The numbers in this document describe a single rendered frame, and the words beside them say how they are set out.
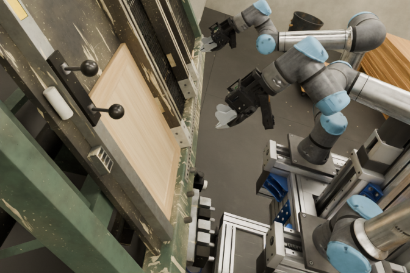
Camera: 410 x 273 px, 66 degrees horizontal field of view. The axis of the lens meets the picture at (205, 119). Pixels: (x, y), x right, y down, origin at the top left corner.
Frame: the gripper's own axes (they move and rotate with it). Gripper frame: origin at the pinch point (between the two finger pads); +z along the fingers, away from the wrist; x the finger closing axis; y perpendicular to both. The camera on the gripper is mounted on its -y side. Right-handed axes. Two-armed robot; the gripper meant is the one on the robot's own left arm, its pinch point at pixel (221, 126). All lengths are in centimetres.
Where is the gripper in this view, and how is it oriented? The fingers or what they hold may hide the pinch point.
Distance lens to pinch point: 93.7
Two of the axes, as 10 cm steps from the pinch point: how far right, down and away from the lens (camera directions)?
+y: -7.1, -6.4, -3.1
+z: -6.9, 5.3, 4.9
